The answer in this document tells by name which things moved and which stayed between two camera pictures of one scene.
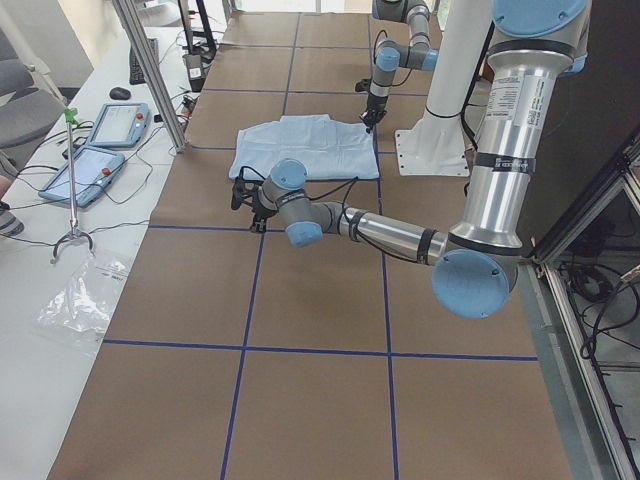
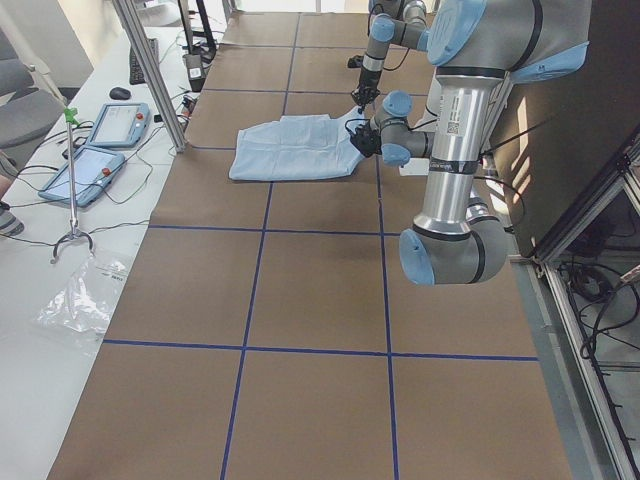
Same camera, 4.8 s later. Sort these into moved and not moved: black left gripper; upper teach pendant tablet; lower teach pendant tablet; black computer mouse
Moved: black left gripper
Not moved: upper teach pendant tablet; black computer mouse; lower teach pendant tablet
